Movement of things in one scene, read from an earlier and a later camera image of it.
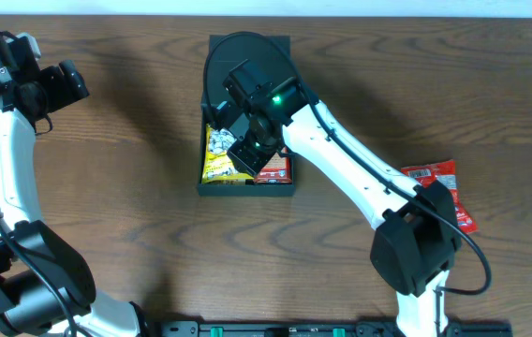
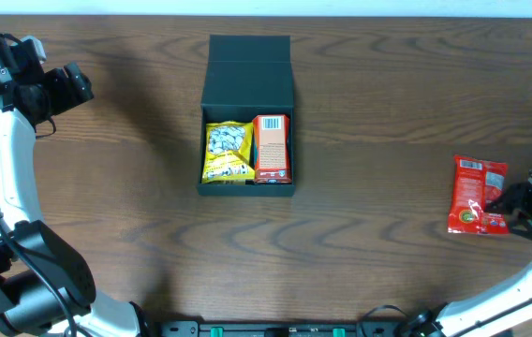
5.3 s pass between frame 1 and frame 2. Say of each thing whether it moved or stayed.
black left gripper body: stayed
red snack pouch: moved
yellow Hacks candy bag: stayed
